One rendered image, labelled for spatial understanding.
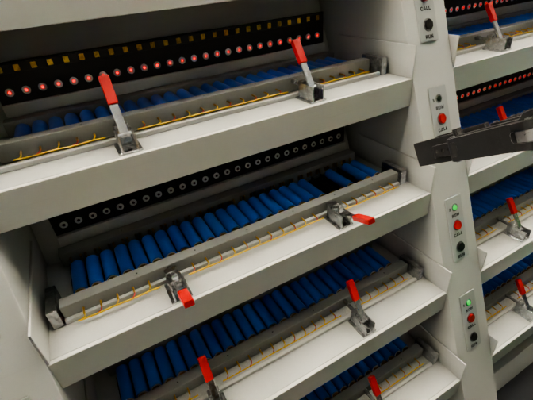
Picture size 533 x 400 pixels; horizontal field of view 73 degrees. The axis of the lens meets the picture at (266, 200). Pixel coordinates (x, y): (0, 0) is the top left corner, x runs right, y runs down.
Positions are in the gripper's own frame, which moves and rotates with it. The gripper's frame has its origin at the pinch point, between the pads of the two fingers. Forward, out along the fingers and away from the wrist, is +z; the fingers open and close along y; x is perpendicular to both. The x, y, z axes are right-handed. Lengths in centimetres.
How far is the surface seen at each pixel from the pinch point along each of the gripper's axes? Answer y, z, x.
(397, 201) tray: -3.9, 17.1, 7.5
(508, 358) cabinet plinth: -32, 30, 55
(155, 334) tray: 38.7, 15.3, 11.5
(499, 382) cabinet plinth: -27, 30, 58
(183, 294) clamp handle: 34.1, 10.1, 6.8
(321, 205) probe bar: 9.1, 19.0, 3.9
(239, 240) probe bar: 24.0, 18.5, 4.5
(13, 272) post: 50, 14, -2
